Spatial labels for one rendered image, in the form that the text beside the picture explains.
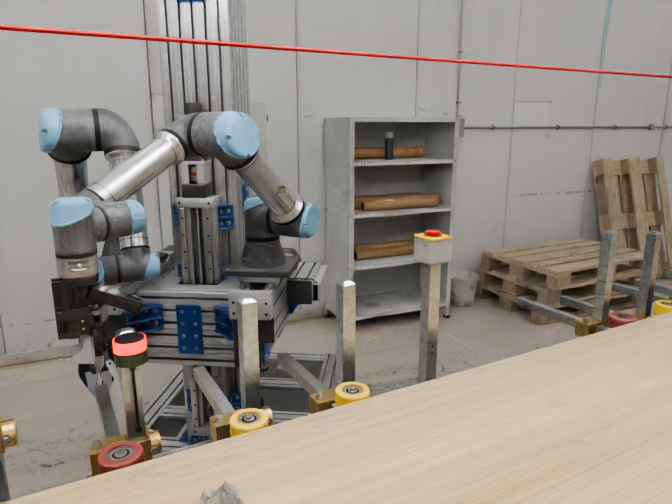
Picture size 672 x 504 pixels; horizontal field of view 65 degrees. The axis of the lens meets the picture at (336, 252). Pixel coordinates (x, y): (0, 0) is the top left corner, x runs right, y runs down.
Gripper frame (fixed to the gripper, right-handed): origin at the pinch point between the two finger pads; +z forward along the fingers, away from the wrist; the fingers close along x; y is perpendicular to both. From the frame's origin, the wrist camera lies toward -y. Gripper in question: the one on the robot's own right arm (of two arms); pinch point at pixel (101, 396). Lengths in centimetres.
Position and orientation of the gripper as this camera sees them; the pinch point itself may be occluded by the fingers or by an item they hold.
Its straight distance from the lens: 152.7
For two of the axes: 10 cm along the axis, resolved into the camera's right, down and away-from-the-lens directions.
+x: -8.8, 1.1, -4.7
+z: -0.1, 9.7, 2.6
